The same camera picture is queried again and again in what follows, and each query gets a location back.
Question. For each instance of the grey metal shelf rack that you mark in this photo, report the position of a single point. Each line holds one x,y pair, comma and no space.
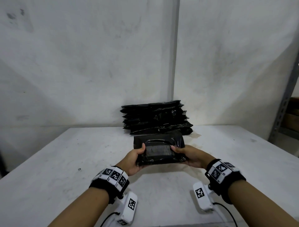
283,100

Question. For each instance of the person's left thumb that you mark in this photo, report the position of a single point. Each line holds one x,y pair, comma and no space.
142,149

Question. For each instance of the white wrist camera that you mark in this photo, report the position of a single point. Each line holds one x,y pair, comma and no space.
129,207
202,195

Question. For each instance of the stack of black packets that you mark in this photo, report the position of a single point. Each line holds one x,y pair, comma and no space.
156,117

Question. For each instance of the brown cardboard box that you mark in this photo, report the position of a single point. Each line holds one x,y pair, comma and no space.
292,117

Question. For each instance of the person's left forearm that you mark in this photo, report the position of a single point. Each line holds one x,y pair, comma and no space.
81,210

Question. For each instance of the person's right thumb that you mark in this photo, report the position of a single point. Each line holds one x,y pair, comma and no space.
175,148

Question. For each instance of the black marker wristband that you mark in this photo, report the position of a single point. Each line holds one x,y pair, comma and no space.
112,179
222,174

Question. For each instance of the person's right forearm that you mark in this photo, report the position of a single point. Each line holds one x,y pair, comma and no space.
259,205

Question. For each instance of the person's right hand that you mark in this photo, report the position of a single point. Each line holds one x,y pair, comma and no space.
196,157

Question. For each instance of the person's left hand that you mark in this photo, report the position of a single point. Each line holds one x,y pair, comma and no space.
129,161

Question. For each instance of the single black plastic pouch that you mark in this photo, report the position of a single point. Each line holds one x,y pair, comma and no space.
158,146

